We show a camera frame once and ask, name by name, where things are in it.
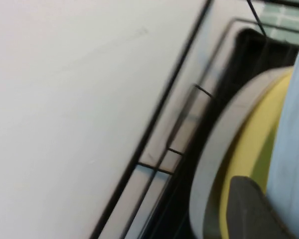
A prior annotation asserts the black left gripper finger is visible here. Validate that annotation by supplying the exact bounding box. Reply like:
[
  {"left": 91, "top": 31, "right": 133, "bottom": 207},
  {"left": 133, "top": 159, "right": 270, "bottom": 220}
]
[{"left": 225, "top": 175, "right": 299, "bottom": 239}]

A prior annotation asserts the light blue plate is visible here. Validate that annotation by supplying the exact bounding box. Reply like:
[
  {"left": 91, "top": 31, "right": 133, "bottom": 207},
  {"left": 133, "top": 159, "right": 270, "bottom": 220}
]
[{"left": 259, "top": 46, "right": 299, "bottom": 239}]

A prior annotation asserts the grey plate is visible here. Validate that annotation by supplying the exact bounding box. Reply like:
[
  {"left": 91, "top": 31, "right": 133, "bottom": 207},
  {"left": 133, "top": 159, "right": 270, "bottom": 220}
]
[{"left": 189, "top": 66, "right": 295, "bottom": 239}]

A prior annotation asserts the black wire dish rack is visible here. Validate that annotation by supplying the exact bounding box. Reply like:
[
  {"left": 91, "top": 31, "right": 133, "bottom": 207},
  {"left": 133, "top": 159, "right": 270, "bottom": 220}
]
[{"left": 89, "top": 0, "right": 299, "bottom": 239}]

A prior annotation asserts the yellow plate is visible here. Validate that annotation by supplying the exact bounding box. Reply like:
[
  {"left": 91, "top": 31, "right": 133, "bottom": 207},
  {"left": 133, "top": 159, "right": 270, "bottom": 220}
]
[{"left": 218, "top": 72, "right": 294, "bottom": 239}]

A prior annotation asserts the green checkered tablecloth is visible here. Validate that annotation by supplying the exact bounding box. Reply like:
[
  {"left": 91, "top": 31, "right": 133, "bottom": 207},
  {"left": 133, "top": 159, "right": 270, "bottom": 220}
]
[{"left": 259, "top": 0, "right": 299, "bottom": 48}]

